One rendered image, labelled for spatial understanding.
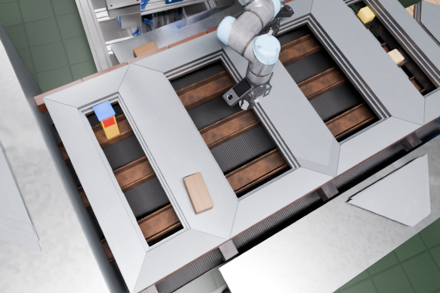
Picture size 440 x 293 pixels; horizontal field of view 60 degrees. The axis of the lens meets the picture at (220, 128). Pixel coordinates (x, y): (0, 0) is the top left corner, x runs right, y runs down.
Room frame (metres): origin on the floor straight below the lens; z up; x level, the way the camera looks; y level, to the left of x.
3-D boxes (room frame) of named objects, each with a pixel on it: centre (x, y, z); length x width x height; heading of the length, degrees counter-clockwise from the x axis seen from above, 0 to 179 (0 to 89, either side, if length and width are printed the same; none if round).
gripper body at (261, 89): (0.68, -0.07, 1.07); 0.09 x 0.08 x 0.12; 136
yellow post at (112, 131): (0.52, 0.41, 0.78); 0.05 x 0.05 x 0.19; 45
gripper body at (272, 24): (1.02, -0.06, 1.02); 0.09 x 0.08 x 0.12; 135
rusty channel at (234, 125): (0.81, -0.17, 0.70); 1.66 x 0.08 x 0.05; 135
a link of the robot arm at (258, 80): (0.68, -0.06, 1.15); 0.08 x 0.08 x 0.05
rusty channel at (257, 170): (0.66, -0.32, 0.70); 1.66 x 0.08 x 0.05; 135
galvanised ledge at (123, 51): (1.30, 0.04, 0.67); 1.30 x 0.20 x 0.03; 135
